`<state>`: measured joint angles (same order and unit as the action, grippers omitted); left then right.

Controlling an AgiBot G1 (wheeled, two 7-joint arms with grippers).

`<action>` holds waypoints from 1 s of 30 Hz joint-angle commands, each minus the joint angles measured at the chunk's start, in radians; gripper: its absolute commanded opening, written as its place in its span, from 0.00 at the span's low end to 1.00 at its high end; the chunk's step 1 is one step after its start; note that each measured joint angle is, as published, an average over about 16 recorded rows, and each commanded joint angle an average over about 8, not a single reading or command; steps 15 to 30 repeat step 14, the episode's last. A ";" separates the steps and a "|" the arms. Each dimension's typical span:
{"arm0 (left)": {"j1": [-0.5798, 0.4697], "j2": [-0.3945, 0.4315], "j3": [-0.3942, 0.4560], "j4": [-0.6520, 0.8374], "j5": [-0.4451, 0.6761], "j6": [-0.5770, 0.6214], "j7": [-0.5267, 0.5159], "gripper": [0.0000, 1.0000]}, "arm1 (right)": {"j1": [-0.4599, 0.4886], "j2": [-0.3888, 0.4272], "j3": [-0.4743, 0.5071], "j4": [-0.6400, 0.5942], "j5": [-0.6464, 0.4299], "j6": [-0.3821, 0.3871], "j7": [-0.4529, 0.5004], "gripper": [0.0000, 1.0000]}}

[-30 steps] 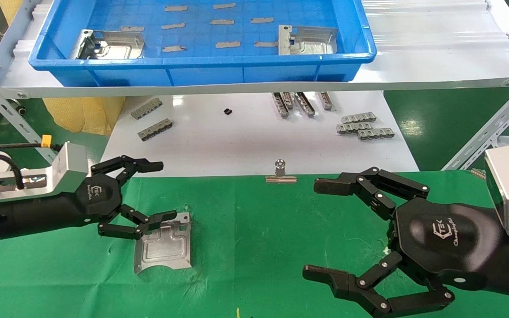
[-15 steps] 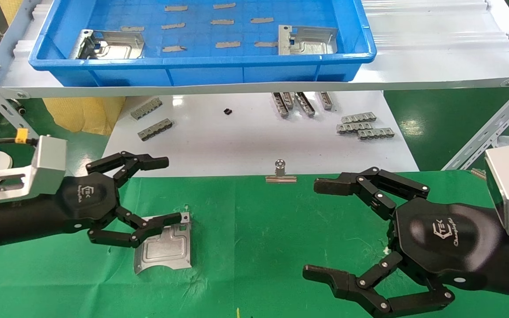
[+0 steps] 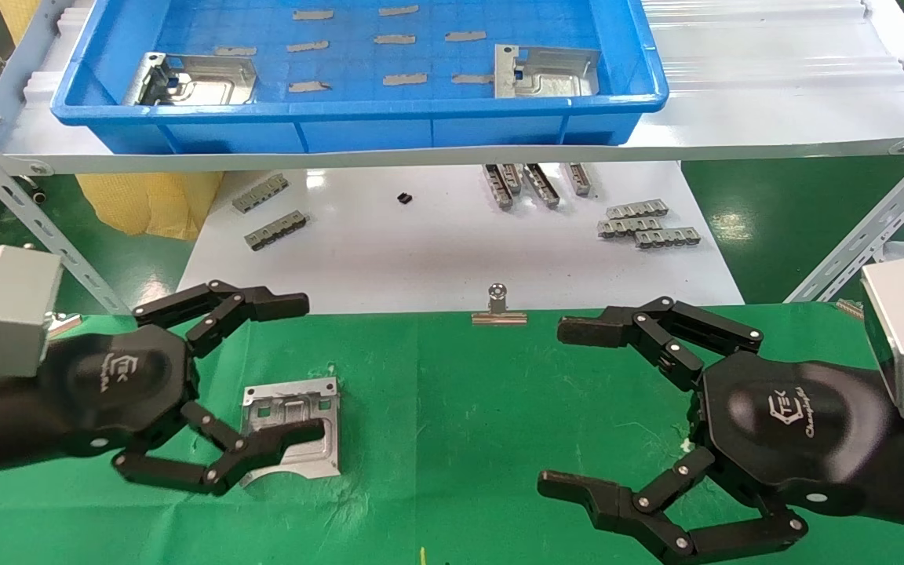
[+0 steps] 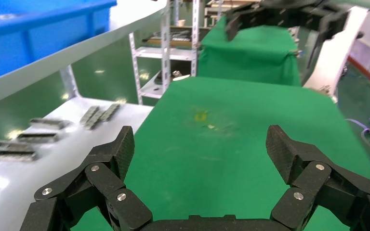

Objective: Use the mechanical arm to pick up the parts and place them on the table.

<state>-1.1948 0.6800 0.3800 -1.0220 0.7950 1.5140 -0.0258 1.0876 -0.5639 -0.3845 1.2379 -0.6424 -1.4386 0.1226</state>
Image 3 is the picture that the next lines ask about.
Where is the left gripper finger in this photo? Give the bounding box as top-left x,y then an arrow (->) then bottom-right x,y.
133,280 -> 310,358
112,400 -> 326,497

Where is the blue plastic bin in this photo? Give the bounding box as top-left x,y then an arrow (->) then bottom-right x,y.
50,0 -> 669,155

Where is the slotted angle rack brace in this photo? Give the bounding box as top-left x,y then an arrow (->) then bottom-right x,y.
784,129 -> 904,304
0,118 -> 133,316

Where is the grey long shelf rail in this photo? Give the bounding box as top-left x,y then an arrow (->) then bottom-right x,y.
0,135 -> 904,176

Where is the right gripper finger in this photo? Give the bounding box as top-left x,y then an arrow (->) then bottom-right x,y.
556,297 -> 764,392
538,446 -> 808,564

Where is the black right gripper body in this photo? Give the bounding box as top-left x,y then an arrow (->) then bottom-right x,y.
691,352 -> 892,517

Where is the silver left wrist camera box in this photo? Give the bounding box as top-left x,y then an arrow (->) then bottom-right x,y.
0,246 -> 63,385

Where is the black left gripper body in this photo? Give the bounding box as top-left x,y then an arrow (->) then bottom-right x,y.
38,326 -> 200,457

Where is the yellow bag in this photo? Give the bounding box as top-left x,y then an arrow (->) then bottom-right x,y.
75,171 -> 225,242
0,0 -> 43,44

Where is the green cloth mat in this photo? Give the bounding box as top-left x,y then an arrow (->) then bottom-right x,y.
0,302 -> 904,565

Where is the stamped metal bracket plate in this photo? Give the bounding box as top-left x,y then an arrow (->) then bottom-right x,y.
122,53 -> 258,107
240,377 -> 341,489
494,45 -> 601,100

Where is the white corrugated shelf board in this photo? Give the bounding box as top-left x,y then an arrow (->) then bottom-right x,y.
0,0 -> 904,158

